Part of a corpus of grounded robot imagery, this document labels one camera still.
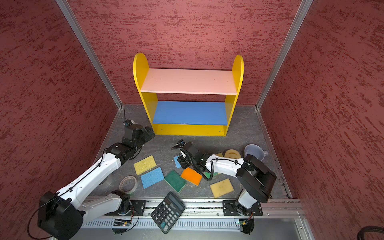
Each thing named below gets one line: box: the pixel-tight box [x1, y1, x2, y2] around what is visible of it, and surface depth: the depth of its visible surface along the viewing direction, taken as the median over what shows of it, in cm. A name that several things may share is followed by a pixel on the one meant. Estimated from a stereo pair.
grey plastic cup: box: [244, 144, 269, 162], surface depth 92 cm
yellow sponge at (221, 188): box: [210, 178, 235, 199], surface depth 81 cm
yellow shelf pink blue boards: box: [133, 53, 244, 137], surface depth 82 cm
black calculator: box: [150, 191, 186, 234], surface depth 72 cm
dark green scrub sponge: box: [164, 170, 187, 193], surface depth 84 cm
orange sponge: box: [181, 167, 203, 186], surface depth 85 cm
